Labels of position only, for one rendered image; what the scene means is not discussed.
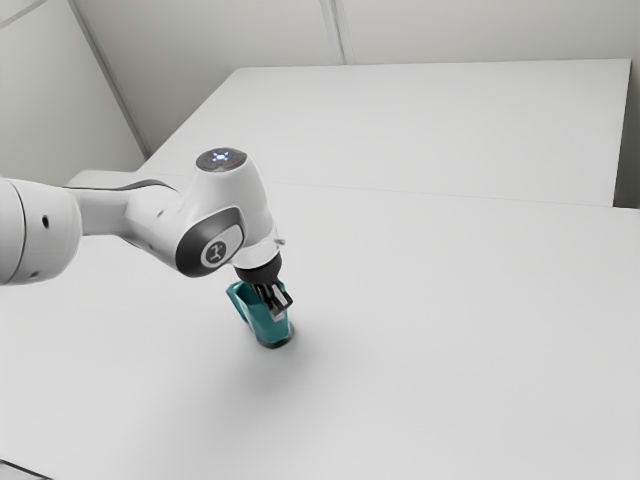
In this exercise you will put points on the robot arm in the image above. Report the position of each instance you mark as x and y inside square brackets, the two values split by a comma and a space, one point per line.
[150, 220]

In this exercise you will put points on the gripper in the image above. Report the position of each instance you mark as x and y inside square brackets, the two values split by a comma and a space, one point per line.
[259, 274]

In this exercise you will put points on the teal faceted mug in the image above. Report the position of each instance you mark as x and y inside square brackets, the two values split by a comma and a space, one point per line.
[270, 327]

